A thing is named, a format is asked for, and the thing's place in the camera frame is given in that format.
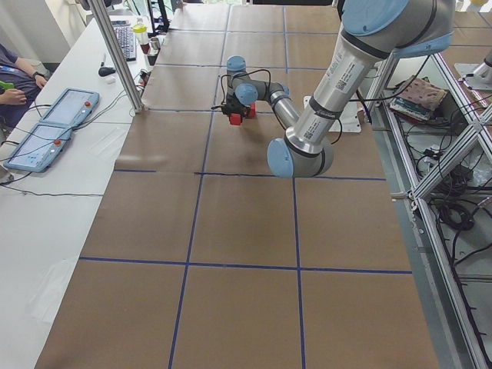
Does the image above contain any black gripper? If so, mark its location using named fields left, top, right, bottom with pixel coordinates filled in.
left=224, top=94, right=248, bottom=118

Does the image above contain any red cube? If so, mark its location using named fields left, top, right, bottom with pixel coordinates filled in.
left=228, top=113, right=243, bottom=126
left=247, top=103, right=256, bottom=118

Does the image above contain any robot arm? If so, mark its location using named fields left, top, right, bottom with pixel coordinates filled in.
left=220, top=1, right=455, bottom=178

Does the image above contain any metal cup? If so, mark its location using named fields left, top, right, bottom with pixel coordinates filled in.
left=149, top=37, right=161, bottom=51

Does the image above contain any black keyboard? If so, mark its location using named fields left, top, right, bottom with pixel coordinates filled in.
left=114, top=25, right=137, bottom=62

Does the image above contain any black computer mouse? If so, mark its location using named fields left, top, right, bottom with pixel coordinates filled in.
left=98, top=66, right=116, bottom=77

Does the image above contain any upper teach pendant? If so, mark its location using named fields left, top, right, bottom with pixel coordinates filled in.
left=40, top=88, right=100, bottom=128

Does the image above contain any teach pendant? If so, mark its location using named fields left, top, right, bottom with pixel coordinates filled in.
left=40, top=88, right=100, bottom=128
left=5, top=123, right=73, bottom=173

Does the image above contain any lower teach pendant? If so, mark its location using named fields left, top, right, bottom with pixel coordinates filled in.
left=5, top=123, right=73, bottom=173

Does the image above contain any seated person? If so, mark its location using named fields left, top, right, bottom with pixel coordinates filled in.
left=1, top=45, right=47, bottom=132

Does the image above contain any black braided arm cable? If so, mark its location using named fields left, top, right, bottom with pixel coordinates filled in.
left=219, top=68, right=272, bottom=112

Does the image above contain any aluminium frame post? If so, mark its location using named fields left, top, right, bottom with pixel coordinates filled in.
left=88, top=0, right=144, bottom=113

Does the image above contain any aluminium side frame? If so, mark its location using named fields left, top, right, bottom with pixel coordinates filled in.
left=371, top=55, right=491, bottom=368

